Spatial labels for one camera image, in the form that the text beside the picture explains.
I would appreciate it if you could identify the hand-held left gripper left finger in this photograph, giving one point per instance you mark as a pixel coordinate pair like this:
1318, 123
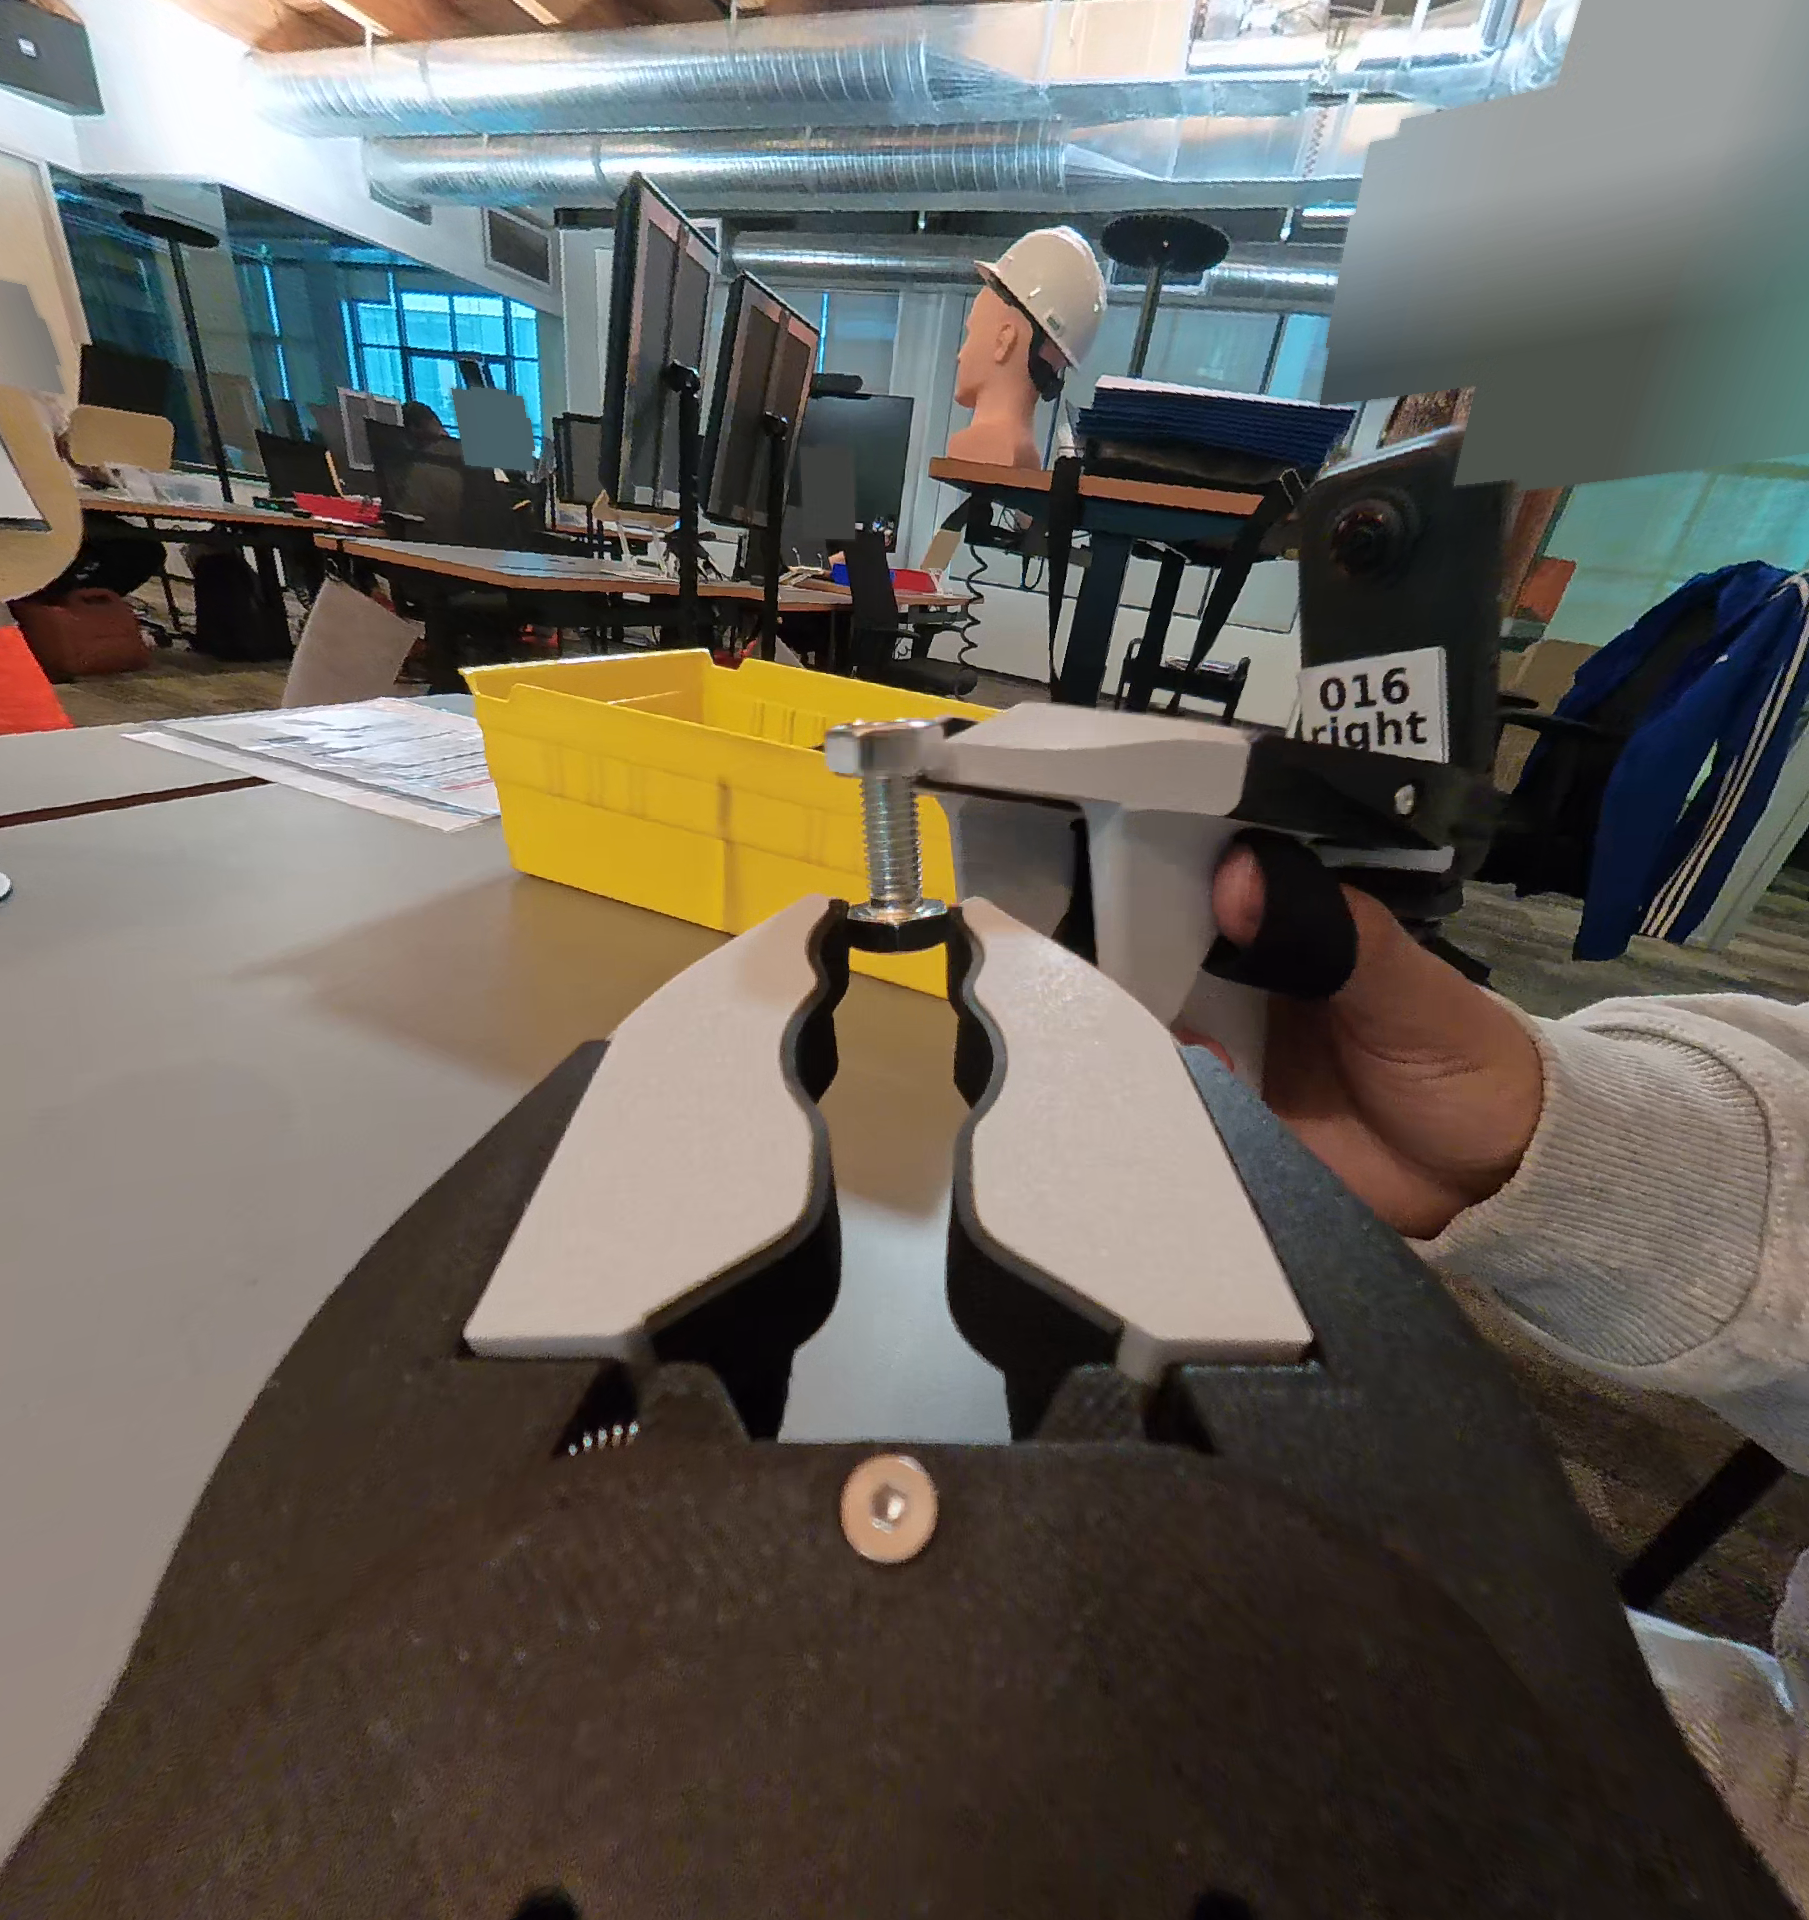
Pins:
664, 1156

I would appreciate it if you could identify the brown bag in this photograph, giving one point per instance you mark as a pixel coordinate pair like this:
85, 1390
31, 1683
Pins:
87, 639

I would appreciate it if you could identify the small black monitor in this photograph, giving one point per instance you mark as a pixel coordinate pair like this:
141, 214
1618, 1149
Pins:
883, 435

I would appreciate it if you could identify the steel hex nut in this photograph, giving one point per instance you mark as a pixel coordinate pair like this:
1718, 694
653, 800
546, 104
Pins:
883, 747

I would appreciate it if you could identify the white hard hat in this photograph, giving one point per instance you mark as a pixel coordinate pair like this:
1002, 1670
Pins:
1055, 287

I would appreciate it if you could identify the instruction sheet on white stand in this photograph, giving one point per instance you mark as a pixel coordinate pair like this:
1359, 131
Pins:
20, 563

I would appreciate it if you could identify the yellow plastic bin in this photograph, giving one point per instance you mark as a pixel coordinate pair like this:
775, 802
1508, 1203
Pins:
620, 796

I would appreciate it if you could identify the laminated instruction sheet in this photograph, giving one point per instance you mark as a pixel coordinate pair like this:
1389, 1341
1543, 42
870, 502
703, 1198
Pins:
335, 742

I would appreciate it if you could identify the large black monitor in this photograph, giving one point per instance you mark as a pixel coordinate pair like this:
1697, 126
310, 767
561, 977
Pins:
659, 344
762, 405

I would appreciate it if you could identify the steel bolt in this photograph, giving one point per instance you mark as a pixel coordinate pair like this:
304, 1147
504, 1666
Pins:
893, 841

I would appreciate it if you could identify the wooden standing desk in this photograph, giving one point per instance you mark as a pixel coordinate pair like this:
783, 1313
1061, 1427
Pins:
1130, 493

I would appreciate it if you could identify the grey desk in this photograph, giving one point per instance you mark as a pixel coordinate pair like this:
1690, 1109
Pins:
245, 1051

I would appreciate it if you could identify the black office chair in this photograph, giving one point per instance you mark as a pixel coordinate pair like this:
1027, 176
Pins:
883, 601

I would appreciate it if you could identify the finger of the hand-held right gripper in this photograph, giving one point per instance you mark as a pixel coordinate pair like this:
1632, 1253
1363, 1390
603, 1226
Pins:
1084, 758

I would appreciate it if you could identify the person's right hand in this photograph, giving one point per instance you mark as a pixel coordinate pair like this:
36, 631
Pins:
1413, 1109

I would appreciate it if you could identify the mannequin head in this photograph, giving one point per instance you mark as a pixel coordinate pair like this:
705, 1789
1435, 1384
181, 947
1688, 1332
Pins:
995, 405

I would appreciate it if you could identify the stack of blue folders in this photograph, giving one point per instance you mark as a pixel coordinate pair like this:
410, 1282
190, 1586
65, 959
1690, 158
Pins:
1206, 428

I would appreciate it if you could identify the long office table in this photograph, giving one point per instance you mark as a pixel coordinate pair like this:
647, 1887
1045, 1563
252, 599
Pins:
544, 568

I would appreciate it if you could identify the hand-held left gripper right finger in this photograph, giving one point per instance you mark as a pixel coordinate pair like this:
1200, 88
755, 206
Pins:
1122, 1171

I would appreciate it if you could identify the orange floor marker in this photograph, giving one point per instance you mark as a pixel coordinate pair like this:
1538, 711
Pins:
5, 682

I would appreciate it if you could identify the blue track jacket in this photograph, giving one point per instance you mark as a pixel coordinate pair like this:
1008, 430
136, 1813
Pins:
1729, 719

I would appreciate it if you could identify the silver ventilation duct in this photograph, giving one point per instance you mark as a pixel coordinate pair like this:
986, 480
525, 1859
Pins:
620, 76
694, 165

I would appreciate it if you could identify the grey tilted panel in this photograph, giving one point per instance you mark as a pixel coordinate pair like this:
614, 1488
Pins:
349, 645

